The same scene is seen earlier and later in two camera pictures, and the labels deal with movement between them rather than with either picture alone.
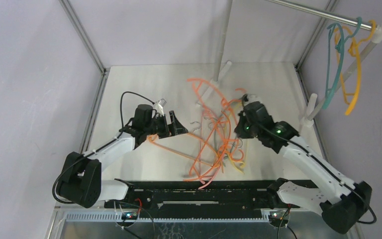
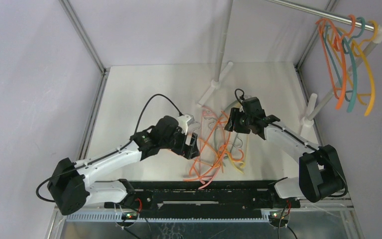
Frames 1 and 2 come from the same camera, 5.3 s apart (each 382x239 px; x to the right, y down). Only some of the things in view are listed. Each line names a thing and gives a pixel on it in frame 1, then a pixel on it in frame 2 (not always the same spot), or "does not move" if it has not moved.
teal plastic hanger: (343, 41) → (347, 42)
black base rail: (195, 195) does not move
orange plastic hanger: (229, 111) → (340, 40)
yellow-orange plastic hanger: (356, 50) → (372, 94)
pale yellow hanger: (238, 166) does not move
